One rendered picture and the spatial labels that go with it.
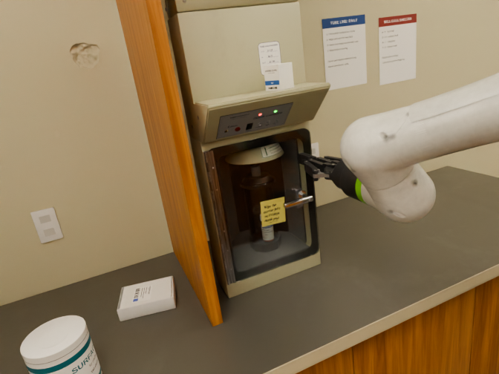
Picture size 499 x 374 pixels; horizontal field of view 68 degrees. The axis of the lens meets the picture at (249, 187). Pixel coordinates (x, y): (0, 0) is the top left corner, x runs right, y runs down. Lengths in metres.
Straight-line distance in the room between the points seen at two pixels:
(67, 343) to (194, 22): 0.75
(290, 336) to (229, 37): 0.74
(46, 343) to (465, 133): 0.87
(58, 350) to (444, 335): 1.03
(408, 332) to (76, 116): 1.19
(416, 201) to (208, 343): 0.60
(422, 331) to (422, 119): 0.75
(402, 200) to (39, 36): 1.10
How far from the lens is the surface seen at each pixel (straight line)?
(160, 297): 1.14
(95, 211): 1.40
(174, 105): 0.83
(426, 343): 1.27
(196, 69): 0.93
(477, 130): 0.60
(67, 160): 1.35
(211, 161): 0.95
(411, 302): 1.09
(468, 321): 1.37
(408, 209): 0.72
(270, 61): 1.00
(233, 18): 0.97
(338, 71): 1.64
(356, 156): 0.64
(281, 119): 0.96
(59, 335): 0.95
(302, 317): 1.03
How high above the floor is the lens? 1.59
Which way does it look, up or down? 19 degrees down
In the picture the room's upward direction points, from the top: 8 degrees counter-clockwise
